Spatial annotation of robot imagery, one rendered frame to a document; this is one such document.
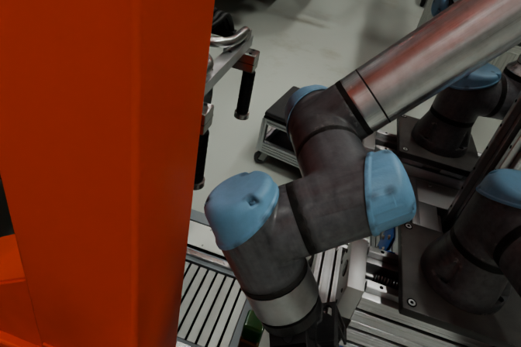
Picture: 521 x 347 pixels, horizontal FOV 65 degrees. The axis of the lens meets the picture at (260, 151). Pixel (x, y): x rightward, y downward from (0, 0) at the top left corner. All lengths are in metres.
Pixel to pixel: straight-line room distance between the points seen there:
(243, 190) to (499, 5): 0.31
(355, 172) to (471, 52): 0.18
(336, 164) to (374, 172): 0.04
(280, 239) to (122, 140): 0.16
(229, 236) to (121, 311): 0.22
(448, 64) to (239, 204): 0.26
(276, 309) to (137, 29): 0.29
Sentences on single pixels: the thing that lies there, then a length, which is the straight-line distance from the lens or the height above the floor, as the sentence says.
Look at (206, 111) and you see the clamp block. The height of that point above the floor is 0.95.
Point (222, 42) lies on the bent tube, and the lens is 1.00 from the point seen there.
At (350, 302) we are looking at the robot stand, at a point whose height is 0.73.
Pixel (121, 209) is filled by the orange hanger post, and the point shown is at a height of 1.07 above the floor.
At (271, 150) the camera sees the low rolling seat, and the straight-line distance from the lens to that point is 2.19.
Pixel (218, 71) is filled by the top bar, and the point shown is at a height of 0.98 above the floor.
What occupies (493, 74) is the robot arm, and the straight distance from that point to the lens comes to 1.16.
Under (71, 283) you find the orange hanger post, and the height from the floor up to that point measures 0.91.
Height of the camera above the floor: 1.37
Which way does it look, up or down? 35 degrees down
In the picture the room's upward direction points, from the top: 13 degrees clockwise
